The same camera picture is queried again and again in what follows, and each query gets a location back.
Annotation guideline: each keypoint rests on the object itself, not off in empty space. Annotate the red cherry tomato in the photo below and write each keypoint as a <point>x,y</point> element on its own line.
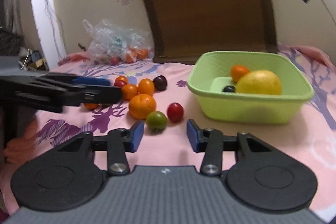
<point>175,112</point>

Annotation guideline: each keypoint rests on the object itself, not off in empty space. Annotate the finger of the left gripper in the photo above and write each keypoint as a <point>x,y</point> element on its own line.
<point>53,99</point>
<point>76,80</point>

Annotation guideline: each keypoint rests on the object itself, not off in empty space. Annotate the green plastic basket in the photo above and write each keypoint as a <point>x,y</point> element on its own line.
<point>211,74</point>

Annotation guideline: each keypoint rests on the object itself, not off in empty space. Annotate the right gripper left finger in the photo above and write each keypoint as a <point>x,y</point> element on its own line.
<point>120,139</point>

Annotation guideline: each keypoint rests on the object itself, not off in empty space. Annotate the dark plum in basket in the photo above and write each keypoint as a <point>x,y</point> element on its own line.
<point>229,89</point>

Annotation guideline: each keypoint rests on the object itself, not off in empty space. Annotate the clear plastic fruit bag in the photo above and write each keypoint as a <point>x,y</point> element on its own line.
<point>112,44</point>

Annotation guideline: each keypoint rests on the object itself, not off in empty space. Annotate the brown seat cushion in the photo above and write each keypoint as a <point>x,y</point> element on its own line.
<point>185,29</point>

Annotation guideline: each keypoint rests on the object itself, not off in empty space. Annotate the dark purple plum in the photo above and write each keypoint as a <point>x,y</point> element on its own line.
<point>160,83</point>

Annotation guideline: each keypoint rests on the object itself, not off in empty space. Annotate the green tomato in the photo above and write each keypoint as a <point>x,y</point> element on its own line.
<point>156,121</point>

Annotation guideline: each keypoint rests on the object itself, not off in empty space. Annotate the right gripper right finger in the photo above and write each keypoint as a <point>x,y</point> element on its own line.
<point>199,138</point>

